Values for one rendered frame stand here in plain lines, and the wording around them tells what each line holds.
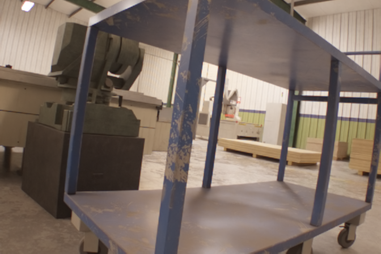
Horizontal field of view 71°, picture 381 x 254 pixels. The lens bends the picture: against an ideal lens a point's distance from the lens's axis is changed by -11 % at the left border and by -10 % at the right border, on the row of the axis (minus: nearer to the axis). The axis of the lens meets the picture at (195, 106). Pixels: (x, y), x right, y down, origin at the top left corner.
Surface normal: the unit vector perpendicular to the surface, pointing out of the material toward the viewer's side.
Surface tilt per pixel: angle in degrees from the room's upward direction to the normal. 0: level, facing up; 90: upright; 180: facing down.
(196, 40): 90
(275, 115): 90
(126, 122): 90
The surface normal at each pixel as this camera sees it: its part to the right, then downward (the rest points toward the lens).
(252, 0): 0.65, 0.05
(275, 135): -0.74, -0.13
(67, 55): 0.31, 0.41
